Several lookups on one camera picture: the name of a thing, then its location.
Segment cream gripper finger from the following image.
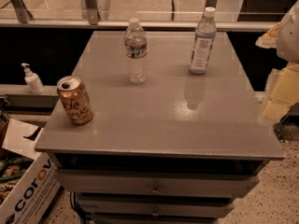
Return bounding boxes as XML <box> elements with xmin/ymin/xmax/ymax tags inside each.
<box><xmin>255</xmin><ymin>22</ymin><xmax>280</xmax><ymax>49</ymax></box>
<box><xmin>261</xmin><ymin>63</ymin><xmax>299</xmax><ymax>121</ymax></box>

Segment clear water bottle red label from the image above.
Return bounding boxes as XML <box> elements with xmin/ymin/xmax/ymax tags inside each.
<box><xmin>124</xmin><ymin>18</ymin><xmax>148</xmax><ymax>84</ymax></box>

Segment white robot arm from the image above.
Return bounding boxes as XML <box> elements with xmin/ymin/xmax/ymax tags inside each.
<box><xmin>255</xmin><ymin>1</ymin><xmax>299</xmax><ymax>121</ymax></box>

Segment water bottle white blue label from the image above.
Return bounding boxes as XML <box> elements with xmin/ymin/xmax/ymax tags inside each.
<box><xmin>189</xmin><ymin>7</ymin><xmax>217</xmax><ymax>75</ymax></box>

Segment white pump dispenser bottle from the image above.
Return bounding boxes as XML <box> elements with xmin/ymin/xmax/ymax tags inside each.
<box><xmin>21</xmin><ymin>63</ymin><xmax>45</xmax><ymax>94</ymax></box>

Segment grey drawer cabinet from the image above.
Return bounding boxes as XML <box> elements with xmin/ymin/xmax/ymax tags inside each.
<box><xmin>36</xmin><ymin>31</ymin><xmax>284</xmax><ymax>224</ymax></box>

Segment gold soda can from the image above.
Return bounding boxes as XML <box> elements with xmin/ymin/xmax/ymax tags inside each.
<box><xmin>57</xmin><ymin>76</ymin><xmax>93</xmax><ymax>125</ymax></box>

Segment white cardboard box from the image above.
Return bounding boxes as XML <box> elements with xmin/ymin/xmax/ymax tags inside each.
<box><xmin>0</xmin><ymin>119</ymin><xmax>61</xmax><ymax>224</ymax></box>

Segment black cables under cabinet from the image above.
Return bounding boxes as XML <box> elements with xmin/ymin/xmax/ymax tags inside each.
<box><xmin>69</xmin><ymin>191</ymin><xmax>93</xmax><ymax>224</ymax></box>

